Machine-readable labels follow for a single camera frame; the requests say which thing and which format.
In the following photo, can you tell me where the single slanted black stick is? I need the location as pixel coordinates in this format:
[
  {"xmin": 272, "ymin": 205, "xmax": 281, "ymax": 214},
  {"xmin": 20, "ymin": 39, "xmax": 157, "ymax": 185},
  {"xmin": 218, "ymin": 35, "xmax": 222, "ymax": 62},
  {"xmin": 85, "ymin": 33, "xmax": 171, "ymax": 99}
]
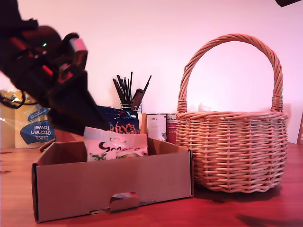
[{"xmin": 141, "ymin": 75, "xmax": 152, "ymax": 95}]

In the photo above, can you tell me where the yellow kitchen towel pack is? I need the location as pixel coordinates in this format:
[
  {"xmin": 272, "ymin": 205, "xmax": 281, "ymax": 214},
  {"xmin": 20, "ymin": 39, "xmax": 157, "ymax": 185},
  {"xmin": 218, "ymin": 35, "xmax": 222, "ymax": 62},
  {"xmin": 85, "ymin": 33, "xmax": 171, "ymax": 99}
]
[{"xmin": 0, "ymin": 89, "xmax": 57, "ymax": 149}]

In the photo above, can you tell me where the white tin can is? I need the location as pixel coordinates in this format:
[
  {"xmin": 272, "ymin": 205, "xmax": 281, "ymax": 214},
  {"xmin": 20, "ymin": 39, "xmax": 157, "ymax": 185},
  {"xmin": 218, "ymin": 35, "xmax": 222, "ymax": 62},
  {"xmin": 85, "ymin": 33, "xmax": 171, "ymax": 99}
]
[{"xmin": 146, "ymin": 113, "xmax": 167, "ymax": 142}]

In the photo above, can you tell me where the brown leaning board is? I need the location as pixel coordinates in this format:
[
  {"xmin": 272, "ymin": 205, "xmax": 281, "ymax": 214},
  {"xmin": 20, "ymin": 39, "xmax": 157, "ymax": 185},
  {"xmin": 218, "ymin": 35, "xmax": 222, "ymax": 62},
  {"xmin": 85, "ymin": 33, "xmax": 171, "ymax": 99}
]
[{"xmin": 296, "ymin": 111, "xmax": 303, "ymax": 145}]

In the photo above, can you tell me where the woven wicker basket with handle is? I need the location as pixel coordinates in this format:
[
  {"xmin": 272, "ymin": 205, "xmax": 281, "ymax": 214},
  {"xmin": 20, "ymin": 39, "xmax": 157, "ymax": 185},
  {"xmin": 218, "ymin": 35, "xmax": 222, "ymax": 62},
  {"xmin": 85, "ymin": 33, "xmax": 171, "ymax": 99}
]
[{"xmin": 175, "ymin": 33, "xmax": 289, "ymax": 194}]

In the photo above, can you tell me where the bundle of black sticks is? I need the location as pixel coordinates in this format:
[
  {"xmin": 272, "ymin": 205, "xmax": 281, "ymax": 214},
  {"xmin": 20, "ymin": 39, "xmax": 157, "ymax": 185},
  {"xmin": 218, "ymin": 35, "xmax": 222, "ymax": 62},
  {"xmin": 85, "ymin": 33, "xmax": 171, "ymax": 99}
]
[{"xmin": 112, "ymin": 71, "xmax": 134, "ymax": 105}]

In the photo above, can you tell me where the wire utensil holder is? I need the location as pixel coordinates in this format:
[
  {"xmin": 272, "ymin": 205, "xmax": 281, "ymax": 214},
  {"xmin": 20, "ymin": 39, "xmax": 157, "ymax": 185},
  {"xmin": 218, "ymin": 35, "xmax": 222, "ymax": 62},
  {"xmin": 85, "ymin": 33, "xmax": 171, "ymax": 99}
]
[{"xmin": 119, "ymin": 101, "xmax": 143, "ymax": 112}]

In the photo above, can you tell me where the brown cardboard box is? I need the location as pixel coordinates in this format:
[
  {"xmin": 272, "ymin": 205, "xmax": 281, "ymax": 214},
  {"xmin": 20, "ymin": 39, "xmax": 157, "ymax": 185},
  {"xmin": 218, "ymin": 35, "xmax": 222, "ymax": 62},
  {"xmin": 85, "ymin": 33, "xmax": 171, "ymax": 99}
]
[{"xmin": 32, "ymin": 113, "xmax": 195, "ymax": 224}]

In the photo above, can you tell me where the white Galaxy mini eggs bag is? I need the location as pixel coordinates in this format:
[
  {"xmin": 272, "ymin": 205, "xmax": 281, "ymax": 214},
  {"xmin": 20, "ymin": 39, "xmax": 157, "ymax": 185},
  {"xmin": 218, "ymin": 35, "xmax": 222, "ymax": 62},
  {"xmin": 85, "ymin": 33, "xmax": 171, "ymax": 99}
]
[{"xmin": 83, "ymin": 126, "xmax": 149, "ymax": 163}]

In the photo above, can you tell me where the arm pale camera box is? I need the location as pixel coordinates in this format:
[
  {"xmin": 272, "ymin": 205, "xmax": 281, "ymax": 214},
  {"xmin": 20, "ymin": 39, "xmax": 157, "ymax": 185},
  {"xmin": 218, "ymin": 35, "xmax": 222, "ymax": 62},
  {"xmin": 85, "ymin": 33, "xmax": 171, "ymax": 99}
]
[{"xmin": 61, "ymin": 32, "xmax": 89, "ymax": 71}]

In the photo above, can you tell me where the blue Terry's mini eggs bag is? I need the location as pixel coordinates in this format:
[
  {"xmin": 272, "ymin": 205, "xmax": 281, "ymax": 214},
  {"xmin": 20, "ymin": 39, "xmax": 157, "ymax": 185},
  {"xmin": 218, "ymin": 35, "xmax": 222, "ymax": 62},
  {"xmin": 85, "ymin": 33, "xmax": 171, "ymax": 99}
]
[{"xmin": 97, "ymin": 105, "xmax": 141, "ymax": 136}]

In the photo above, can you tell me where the dark brown handled utensil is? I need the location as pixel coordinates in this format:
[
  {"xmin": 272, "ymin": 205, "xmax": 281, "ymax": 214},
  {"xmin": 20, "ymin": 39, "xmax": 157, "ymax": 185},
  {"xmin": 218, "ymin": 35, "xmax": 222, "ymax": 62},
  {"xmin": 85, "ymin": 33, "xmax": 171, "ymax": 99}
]
[{"xmin": 131, "ymin": 88, "xmax": 144, "ymax": 110}]

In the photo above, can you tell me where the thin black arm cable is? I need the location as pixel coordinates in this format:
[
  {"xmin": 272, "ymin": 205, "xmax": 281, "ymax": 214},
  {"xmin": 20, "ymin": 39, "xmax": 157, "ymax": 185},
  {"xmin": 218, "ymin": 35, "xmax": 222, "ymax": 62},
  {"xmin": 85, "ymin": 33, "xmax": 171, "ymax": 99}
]
[{"xmin": 0, "ymin": 91, "xmax": 40, "ymax": 110}]

